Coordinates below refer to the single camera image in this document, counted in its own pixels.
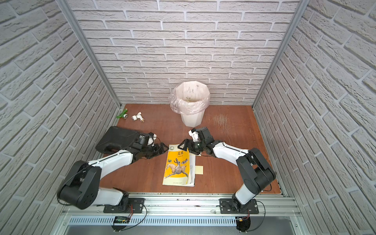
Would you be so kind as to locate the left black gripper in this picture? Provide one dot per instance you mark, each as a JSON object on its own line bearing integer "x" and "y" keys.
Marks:
{"x": 155, "y": 150}

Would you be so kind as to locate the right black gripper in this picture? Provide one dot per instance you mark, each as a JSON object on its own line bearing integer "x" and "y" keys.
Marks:
{"x": 186, "y": 141}

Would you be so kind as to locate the yellow art textbook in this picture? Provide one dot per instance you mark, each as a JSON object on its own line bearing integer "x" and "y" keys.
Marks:
{"x": 180, "y": 168}

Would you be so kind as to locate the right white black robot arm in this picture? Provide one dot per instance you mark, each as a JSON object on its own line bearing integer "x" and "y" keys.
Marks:
{"x": 255, "y": 170}

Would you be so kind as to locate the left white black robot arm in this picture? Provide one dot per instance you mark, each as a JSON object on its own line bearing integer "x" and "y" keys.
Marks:
{"x": 81, "y": 187}

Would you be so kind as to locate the yellow sticky note on table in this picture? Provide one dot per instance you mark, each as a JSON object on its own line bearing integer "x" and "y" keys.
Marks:
{"x": 199, "y": 170}

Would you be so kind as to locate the white pipe fitting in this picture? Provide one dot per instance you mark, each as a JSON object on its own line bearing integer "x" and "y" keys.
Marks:
{"x": 138, "y": 116}

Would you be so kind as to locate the black plastic tool case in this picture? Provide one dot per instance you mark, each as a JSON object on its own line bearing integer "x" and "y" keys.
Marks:
{"x": 116, "y": 138}

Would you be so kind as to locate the white trash bin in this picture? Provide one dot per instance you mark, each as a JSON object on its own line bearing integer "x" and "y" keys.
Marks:
{"x": 193, "y": 120}

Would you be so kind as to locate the clear pink bin liner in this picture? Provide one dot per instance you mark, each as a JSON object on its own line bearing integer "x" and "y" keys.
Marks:
{"x": 189, "y": 98}

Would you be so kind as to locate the green pipe fitting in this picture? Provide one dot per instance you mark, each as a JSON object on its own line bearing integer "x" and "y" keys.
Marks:
{"x": 123, "y": 114}

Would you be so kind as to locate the left controller board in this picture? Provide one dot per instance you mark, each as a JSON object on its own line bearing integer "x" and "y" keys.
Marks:
{"x": 121, "y": 220}

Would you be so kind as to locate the controller board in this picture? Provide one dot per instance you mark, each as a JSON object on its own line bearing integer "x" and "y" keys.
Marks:
{"x": 243, "y": 224}
{"x": 121, "y": 220}

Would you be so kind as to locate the right controller board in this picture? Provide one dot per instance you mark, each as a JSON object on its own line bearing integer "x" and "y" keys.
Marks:
{"x": 243, "y": 224}

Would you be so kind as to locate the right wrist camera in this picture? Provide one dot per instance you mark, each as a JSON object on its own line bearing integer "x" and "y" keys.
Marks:
{"x": 194, "y": 134}

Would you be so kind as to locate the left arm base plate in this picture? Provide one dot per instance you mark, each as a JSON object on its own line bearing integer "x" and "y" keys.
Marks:
{"x": 127, "y": 205}

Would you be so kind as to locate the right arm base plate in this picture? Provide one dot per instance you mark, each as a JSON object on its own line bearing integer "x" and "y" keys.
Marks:
{"x": 232, "y": 206}

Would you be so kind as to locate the aluminium frame rail front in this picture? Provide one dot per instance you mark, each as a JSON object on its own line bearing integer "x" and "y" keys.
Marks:
{"x": 175, "y": 204}

